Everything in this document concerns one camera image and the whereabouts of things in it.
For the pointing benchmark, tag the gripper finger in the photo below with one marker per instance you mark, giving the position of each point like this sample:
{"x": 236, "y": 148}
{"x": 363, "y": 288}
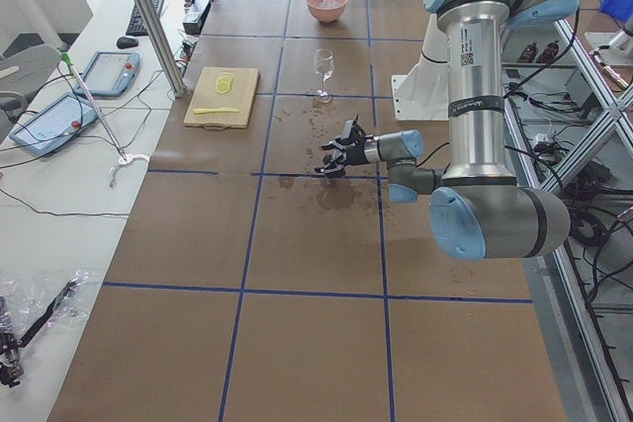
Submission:
{"x": 332, "y": 166}
{"x": 335, "y": 144}

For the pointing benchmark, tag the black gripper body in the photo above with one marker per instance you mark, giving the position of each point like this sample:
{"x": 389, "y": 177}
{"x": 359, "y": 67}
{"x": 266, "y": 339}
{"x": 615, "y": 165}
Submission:
{"x": 357, "y": 153}

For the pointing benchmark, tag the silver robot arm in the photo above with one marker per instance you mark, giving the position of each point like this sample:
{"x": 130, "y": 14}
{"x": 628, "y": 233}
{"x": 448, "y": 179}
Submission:
{"x": 476, "y": 209}

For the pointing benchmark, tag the clear wine glass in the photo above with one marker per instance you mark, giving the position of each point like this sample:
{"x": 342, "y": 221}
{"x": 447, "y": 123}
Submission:
{"x": 323, "y": 66}

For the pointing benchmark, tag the pile of clear ice cubes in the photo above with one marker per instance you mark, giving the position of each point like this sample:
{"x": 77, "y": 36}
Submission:
{"x": 328, "y": 4}

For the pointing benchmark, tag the bamboo cutting board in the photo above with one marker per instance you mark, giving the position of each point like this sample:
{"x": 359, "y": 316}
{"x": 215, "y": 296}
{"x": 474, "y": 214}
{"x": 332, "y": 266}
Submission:
{"x": 241, "y": 95}

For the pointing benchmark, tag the yellow plastic knife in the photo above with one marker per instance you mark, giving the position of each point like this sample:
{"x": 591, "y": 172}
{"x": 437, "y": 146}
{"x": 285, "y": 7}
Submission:
{"x": 219, "y": 110}

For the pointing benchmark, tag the pink bowl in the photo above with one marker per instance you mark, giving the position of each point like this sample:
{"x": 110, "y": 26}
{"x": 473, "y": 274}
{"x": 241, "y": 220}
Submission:
{"x": 326, "y": 16}

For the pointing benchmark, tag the black computer mouse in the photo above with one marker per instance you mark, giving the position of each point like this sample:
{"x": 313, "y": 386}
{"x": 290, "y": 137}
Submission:
{"x": 126, "y": 42}

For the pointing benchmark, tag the far blue teach pendant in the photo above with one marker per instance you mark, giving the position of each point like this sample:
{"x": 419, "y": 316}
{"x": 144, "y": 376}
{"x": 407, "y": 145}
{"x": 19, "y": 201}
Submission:
{"x": 109, "y": 74}

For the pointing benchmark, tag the blue teach pendant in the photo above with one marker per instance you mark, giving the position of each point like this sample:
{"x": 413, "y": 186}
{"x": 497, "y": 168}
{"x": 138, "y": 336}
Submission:
{"x": 109, "y": 74}
{"x": 51, "y": 128}

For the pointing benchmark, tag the long metal grabber stick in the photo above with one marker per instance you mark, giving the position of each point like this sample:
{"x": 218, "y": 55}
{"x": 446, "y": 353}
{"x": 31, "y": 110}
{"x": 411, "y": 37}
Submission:
{"x": 125, "y": 159}

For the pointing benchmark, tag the near blue teach pendant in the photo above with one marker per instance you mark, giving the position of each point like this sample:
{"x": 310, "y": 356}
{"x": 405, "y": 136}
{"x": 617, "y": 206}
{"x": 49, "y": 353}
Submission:
{"x": 51, "y": 128}

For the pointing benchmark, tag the clear plastic bag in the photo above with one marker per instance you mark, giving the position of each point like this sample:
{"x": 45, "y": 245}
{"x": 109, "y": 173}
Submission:
{"x": 30, "y": 304}

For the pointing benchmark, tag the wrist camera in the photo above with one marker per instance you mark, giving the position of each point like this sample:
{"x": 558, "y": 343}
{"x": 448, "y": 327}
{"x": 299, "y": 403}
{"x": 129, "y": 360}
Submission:
{"x": 352, "y": 132}

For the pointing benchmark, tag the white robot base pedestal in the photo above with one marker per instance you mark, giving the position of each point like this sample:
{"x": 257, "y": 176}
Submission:
{"x": 422, "y": 94}

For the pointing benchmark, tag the aluminium frame post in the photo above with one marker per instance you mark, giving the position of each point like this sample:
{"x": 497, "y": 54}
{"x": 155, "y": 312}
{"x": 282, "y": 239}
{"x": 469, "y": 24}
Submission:
{"x": 161, "y": 47}

